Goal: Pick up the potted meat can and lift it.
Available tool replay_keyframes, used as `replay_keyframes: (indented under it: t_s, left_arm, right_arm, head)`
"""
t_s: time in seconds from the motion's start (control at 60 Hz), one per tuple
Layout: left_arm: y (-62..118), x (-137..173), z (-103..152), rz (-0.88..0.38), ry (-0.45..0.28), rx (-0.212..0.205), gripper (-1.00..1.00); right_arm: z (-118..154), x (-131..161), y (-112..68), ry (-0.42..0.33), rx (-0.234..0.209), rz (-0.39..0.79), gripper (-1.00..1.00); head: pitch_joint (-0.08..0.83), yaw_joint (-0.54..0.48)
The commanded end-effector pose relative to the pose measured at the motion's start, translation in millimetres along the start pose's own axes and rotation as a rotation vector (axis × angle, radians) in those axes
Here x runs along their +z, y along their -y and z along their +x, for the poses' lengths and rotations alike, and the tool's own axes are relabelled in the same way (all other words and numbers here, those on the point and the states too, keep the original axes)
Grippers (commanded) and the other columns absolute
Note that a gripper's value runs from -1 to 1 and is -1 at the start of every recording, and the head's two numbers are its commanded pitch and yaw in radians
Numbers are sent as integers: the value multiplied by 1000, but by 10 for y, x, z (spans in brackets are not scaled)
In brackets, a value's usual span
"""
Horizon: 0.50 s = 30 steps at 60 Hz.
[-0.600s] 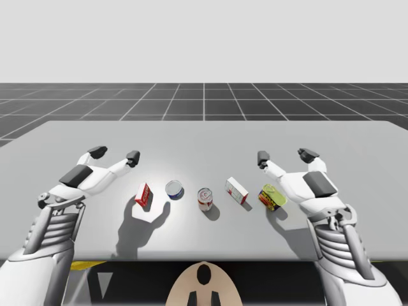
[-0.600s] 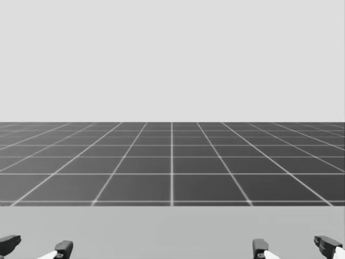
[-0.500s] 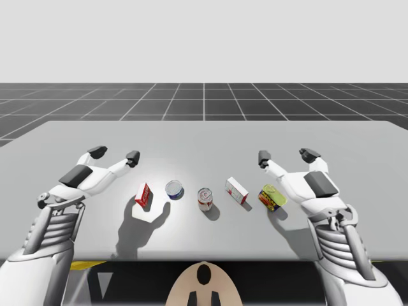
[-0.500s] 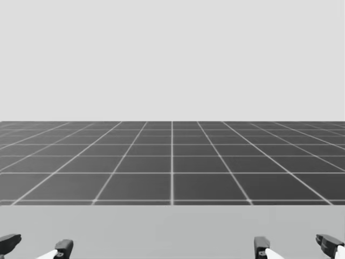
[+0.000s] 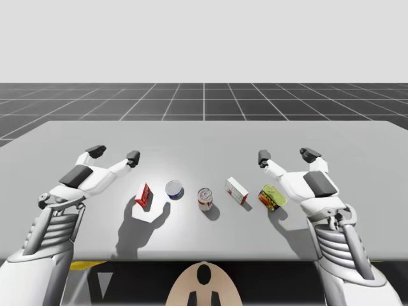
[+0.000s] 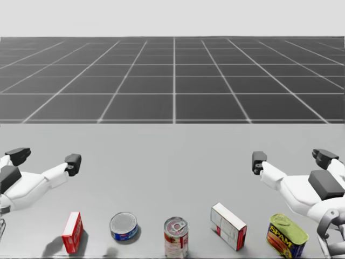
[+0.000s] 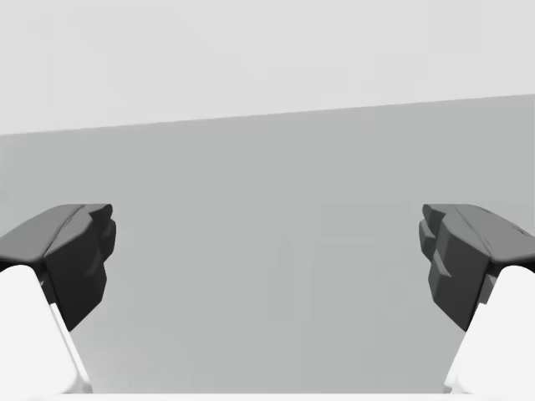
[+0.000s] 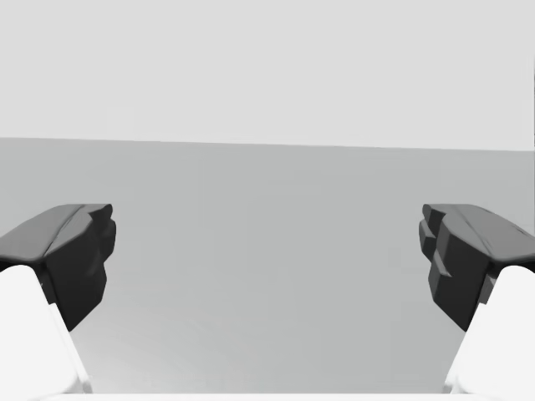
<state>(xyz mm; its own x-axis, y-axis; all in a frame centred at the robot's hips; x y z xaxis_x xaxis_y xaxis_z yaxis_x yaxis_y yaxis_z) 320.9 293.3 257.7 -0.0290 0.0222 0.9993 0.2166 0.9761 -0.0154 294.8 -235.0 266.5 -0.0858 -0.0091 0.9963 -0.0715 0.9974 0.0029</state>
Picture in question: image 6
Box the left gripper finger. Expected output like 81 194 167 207
42 153 82 189
0 147 32 168

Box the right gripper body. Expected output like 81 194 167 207
279 169 345 225

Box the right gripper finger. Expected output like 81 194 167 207
312 148 345 185
252 151 288 190

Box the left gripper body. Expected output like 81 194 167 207
0 165 53 213

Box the green and blue rectangular can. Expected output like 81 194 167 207
266 213 310 259

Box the blue flat can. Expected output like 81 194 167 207
109 212 139 242

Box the red and white can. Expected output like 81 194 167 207
163 216 189 259

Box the red and white carton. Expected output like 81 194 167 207
210 202 247 251

